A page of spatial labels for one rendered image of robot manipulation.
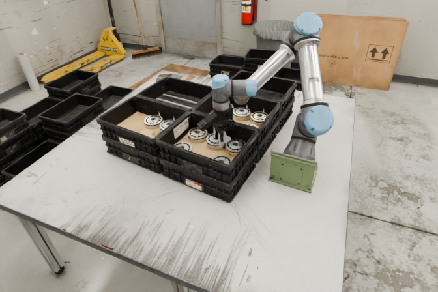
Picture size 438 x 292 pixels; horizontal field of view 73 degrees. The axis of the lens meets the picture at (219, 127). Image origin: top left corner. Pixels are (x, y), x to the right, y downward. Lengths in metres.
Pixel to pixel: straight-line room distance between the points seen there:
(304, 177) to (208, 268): 0.58
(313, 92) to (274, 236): 0.61
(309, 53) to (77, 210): 1.24
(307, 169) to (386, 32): 2.94
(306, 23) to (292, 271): 0.99
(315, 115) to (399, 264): 1.28
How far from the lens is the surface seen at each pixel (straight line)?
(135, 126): 1.70
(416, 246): 2.40
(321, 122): 1.27
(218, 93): 1.27
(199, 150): 1.45
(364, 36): 4.11
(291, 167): 1.39
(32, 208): 1.63
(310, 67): 1.34
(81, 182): 1.65
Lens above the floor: 1.73
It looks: 34 degrees down
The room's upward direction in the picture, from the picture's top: 2 degrees counter-clockwise
